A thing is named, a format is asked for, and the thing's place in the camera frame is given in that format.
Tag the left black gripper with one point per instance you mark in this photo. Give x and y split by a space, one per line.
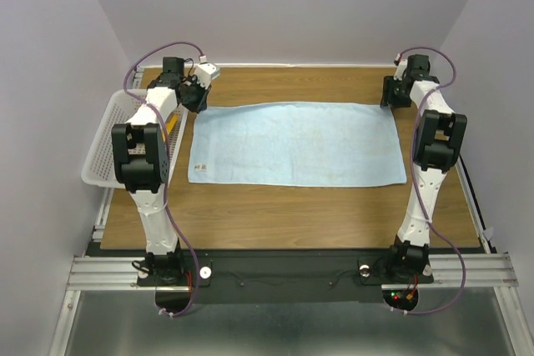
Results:
201 103

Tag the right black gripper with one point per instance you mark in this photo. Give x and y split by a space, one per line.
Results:
387 97

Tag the light blue towel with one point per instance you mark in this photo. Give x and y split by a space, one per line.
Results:
297 144

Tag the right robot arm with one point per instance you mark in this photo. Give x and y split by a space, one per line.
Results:
435 149

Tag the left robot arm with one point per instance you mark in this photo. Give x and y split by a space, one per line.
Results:
142 161

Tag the white plastic basket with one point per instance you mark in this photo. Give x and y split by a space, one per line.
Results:
98 168

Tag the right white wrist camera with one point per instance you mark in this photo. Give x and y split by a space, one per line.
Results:
400 62

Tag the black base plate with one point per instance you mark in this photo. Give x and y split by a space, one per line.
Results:
291 276

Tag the aluminium frame rail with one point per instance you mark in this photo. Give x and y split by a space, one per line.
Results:
482 271

